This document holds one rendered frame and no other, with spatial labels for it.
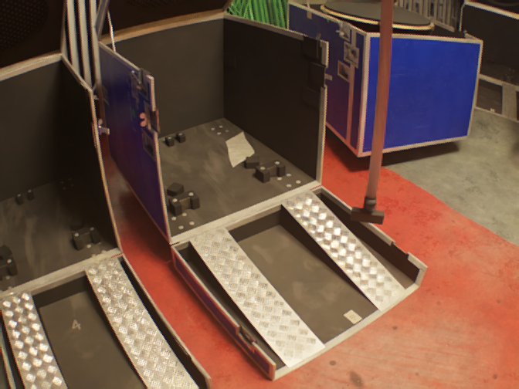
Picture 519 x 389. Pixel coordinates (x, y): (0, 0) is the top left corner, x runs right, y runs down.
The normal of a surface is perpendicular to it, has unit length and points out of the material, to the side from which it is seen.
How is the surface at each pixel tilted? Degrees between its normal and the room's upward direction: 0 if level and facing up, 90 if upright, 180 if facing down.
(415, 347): 0
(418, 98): 90
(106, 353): 1
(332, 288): 1
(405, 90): 90
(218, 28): 90
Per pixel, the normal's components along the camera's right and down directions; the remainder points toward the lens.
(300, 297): 0.03, -0.83
